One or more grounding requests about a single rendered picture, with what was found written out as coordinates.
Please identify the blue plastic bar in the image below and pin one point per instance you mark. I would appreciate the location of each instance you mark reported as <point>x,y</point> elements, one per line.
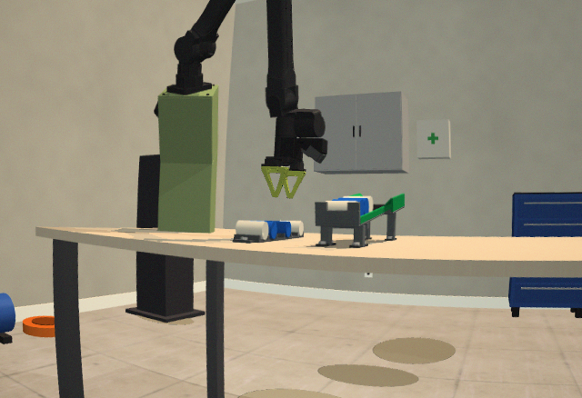
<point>362,207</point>
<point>283,227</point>
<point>366,203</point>
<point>272,229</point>

